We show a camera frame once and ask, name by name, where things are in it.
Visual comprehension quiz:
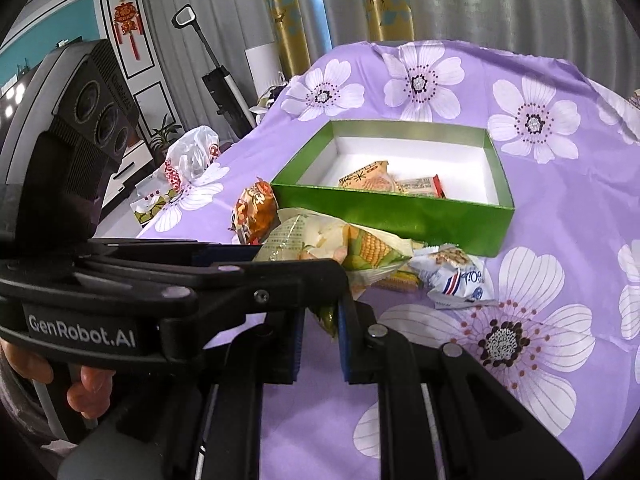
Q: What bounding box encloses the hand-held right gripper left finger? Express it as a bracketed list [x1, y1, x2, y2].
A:
[192, 305, 307, 480]

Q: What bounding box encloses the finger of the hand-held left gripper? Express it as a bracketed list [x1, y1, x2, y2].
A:
[75, 257, 349, 315]
[92, 239, 263, 267]

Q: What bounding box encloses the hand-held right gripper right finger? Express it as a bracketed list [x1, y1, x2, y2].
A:
[337, 292, 584, 480]

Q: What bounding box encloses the orange snack packet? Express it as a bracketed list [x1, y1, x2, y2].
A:
[230, 177, 281, 246]

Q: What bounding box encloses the corn print snack packet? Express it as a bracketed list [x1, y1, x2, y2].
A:
[252, 207, 417, 341]

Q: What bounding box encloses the white blue snack packet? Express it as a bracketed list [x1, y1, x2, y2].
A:
[410, 242, 498, 310]

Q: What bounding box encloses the green cardboard box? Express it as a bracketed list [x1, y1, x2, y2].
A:
[270, 119, 516, 258]

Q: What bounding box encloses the person's left hand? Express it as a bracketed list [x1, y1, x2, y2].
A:
[0, 337, 114, 414]

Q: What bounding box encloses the white cabinet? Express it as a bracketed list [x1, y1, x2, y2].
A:
[100, 140, 166, 221]

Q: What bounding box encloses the small yellow snack packet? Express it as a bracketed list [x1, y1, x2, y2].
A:
[372, 267, 426, 293]

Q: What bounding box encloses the green white patterned packet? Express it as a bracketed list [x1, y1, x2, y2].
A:
[131, 180, 173, 223]

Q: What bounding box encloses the white plastic bag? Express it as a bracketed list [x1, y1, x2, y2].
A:
[150, 125, 223, 191]

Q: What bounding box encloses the green potted plant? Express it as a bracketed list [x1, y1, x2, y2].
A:
[150, 115, 183, 153]

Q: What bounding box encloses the golden cracker packet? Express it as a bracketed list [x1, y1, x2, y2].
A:
[337, 160, 401, 195]

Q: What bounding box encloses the upright vacuum cleaner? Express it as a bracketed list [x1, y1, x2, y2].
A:
[171, 5, 258, 141]

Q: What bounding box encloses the dark patterned bundle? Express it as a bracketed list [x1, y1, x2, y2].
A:
[250, 72, 287, 113]

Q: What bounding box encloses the red ended snack packet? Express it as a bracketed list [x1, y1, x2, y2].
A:
[395, 174, 445, 200]

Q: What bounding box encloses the white upright appliance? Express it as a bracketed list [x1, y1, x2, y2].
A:
[245, 42, 281, 106]

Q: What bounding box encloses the grey curtain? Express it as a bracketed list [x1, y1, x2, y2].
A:
[412, 0, 640, 96]
[142, 0, 278, 141]

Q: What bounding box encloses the purple floral bedsheet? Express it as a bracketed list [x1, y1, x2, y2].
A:
[135, 40, 640, 480]

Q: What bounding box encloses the yellow deer print curtain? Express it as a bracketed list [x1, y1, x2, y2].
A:
[355, 0, 416, 43]
[257, 0, 321, 76]

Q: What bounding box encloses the red knot wall ornament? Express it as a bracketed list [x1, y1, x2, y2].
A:
[112, 0, 146, 61]

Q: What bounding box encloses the white cable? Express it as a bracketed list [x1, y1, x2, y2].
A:
[32, 377, 68, 443]

